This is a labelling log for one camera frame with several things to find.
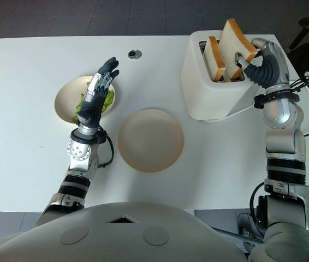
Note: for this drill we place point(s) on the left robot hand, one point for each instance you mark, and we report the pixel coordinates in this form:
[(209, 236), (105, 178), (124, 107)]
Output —
[(94, 99)]

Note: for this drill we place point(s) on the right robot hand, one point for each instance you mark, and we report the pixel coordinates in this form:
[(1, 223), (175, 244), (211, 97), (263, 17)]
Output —
[(272, 68)]

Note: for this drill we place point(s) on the bread slice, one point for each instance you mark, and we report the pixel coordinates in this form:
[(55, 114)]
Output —
[(214, 60), (233, 49)]

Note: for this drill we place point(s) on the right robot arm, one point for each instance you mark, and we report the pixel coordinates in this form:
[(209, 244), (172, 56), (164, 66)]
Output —
[(285, 163)]

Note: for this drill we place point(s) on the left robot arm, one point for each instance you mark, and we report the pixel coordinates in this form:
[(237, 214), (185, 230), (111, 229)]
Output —
[(75, 169)]

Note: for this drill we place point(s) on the green lettuce leaf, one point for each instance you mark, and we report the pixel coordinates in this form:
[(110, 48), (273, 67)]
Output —
[(109, 100)]

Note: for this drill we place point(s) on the cream plate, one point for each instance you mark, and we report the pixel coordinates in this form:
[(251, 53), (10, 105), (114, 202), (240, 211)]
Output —
[(67, 101), (150, 140)]

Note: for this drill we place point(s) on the black office chair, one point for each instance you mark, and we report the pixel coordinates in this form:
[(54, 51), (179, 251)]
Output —
[(307, 41)]

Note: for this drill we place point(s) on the cream toaster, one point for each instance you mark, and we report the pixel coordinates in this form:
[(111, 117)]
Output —
[(220, 92)]

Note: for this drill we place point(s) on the robot body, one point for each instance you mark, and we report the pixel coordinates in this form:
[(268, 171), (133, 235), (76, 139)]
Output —
[(116, 234)]

